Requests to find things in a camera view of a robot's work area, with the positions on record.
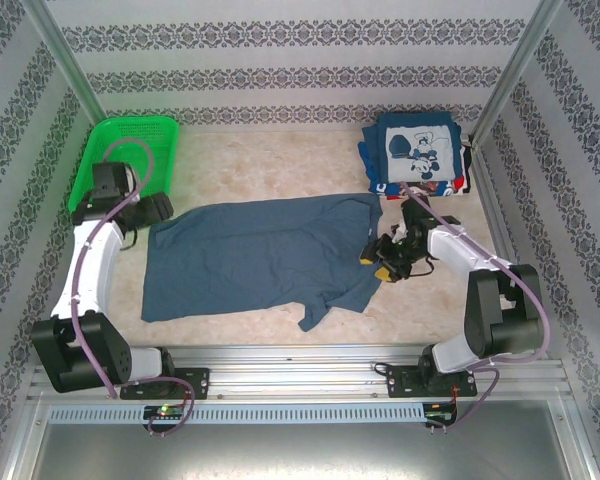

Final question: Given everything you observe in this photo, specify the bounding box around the plain blue t-shirt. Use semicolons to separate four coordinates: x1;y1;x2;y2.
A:
139;192;385;334

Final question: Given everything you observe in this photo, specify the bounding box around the green plastic basket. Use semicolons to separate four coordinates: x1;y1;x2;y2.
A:
67;115;181;214

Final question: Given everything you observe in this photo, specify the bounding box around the folded colourful print t-shirt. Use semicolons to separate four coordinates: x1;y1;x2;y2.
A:
368;178;474;200

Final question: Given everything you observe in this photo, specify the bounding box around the folded royal blue t-shirt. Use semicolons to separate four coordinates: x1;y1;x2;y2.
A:
357;141;384;186

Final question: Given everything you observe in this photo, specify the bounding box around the folded navy cartoon print t-shirt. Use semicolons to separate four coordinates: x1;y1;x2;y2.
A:
362;110;464;184

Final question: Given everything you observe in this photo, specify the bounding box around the grey metal front panel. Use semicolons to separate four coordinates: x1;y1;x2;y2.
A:
27;399;599;480

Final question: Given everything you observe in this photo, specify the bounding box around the left small circuit board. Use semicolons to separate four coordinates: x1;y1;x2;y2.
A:
143;405;186;420

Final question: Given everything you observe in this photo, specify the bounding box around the right thin black wrist cable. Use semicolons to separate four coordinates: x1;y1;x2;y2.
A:
408;253;437;279

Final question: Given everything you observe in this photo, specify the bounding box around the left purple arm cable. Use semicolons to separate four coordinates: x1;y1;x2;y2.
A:
74;139;196;437

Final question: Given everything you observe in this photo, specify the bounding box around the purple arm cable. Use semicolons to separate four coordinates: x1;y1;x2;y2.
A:
399;182;551;434
74;139;196;437

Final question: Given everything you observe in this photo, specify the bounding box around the aluminium side rail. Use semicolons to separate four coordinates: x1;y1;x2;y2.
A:
472;144;549;359

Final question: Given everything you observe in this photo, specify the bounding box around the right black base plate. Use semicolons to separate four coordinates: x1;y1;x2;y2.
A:
385;367;479;400

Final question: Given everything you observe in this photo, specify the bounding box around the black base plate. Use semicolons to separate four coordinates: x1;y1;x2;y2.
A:
385;367;479;400
119;367;211;400

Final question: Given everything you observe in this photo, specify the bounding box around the aluminium front rail frame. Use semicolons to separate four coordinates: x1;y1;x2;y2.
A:
27;342;571;401

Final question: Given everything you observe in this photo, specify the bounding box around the aluminium corner post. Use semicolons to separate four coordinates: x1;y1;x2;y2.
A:
22;0;106;124
472;0;564;146

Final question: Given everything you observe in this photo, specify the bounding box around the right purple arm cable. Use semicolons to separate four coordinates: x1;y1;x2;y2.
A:
399;182;551;434

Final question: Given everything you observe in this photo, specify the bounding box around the slotted grey cable duct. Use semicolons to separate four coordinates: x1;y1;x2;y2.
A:
47;403;426;425

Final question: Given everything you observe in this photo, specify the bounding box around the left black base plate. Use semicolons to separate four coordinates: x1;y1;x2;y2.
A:
119;367;211;400

